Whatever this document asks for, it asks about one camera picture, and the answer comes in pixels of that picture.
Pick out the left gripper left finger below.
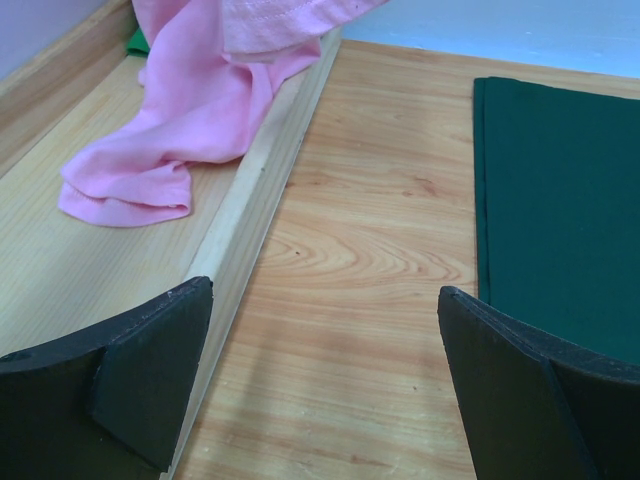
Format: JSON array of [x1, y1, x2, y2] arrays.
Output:
[[1, 276, 213, 479]]

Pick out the pink cloth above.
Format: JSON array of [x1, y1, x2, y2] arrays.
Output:
[[58, 1, 375, 227]]

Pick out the green garment on hanger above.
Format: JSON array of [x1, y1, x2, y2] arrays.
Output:
[[126, 28, 150, 57]]

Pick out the dark green surgical cloth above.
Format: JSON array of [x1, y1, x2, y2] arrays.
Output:
[[473, 77, 639, 363]]

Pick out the wooden rack frame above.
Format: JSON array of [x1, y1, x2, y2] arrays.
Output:
[[1, 1, 340, 479]]

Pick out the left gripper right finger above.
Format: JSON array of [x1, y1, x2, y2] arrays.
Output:
[[437, 286, 639, 479]]

